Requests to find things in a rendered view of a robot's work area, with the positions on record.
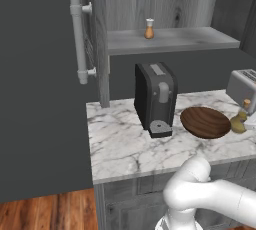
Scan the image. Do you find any grey wooden cabinet door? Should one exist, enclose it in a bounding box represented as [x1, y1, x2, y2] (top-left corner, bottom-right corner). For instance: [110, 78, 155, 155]
[75, 0, 111, 109]

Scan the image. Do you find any orange shaker with white cap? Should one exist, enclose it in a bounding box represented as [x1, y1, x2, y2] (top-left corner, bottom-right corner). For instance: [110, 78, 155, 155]
[143, 18, 155, 40]

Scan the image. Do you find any grey wooden cabinet shelf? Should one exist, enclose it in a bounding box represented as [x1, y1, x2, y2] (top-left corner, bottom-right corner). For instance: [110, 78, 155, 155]
[106, 26, 241, 56]

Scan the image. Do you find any brown wooden mixing bowl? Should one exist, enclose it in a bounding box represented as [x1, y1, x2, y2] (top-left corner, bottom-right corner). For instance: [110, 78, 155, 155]
[179, 106, 232, 140]

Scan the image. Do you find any grey counter cabinet front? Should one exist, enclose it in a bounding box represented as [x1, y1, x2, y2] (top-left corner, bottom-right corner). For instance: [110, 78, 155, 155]
[93, 159, 256, 230]

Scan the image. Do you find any olive bottle with cork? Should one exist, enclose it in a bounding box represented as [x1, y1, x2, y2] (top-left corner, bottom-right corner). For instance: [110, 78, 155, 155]
[229, 98, 252, 134]

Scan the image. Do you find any black coffee machine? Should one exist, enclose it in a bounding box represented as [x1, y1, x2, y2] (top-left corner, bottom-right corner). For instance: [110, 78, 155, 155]
[133, 61, 179, 139]

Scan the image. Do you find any silver toaster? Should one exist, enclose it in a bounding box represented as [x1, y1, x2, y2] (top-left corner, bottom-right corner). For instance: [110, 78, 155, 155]
[225, 68, 256, 116]

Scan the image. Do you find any white cabinet door handle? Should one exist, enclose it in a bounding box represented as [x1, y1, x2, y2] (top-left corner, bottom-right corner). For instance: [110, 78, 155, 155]
[69, 0, 98, 85]

